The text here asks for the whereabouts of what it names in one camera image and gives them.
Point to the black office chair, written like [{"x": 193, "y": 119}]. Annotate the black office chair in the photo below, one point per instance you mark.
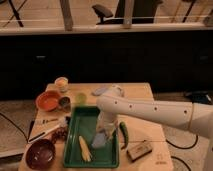
[{"x": 143, "y": 13}]

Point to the bunch of dark grapes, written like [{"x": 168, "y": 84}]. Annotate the bunch of dark grapes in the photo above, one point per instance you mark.
[{"x": 59, "y": 134}]

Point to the small dark bowl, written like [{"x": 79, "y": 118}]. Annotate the small dark bowl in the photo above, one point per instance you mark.
[{"x": 64, "y": 103}]

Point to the dark red bowl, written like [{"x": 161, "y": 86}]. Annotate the dark red bowl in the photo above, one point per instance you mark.
[{"x": 40, "y": 155}]

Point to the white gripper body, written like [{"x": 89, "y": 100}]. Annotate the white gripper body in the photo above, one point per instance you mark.
[{"x": 106, "y": 123}]

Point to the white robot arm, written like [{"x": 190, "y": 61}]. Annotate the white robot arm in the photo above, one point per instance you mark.
[{"x": 193, "y": 117}]

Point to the grey cloth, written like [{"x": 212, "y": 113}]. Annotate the grey cloth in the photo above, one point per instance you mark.
[{"x": 116, "y": 90}]

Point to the green chili pepper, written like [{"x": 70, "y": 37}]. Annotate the green chili pepper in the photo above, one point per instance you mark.
[{"x": 124, "y": 131}]

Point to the green plastic tray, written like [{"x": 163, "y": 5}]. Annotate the green plastic tray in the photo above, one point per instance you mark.
[{"x": 83, "y": 123}]

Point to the white handled brush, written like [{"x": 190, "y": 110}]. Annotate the white handled brush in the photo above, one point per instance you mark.
[{"x": 62, "y": 123}]

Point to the orange bowl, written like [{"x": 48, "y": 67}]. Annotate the orange bowl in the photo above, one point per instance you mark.
[{"x": 48, "y": 100}]

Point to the brown rectangular block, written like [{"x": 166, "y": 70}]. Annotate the brown rectangular block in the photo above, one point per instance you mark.
[{"x": 139, "y": 150}]

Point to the yellow corn cob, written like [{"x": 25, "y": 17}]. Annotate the yellow corn cob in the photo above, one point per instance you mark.
[{"x": 85, "y": 152}]

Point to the green cup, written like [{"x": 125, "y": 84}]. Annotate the green cup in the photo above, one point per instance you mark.
[{"x": 80, "y": 99}]

